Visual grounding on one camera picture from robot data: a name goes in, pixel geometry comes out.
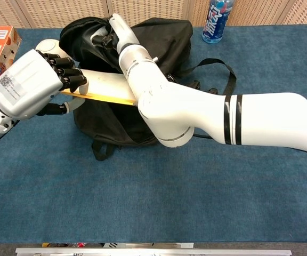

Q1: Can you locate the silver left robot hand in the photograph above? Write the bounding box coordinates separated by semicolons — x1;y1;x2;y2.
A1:
0;49;90;120

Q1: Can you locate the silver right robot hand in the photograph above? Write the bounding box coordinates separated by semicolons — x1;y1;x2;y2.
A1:
91;13;141;53

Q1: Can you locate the black fabric backpack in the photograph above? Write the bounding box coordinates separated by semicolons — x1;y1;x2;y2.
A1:
59;17;238;161

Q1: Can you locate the white book with yellow band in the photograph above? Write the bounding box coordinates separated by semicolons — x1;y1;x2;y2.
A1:
60;68;140;107

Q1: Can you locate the orange cardboard carton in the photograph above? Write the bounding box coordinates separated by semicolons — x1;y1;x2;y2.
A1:
0;26;22;89

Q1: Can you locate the white upturned bowl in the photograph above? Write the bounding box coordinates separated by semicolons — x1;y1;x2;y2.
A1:
35;39;63;58

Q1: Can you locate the rattan folding screen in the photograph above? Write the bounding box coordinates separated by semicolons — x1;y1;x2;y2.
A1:
0;0;307;29

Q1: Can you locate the aluminium profile rail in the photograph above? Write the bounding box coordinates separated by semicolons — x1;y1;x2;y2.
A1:
15;247;293;256

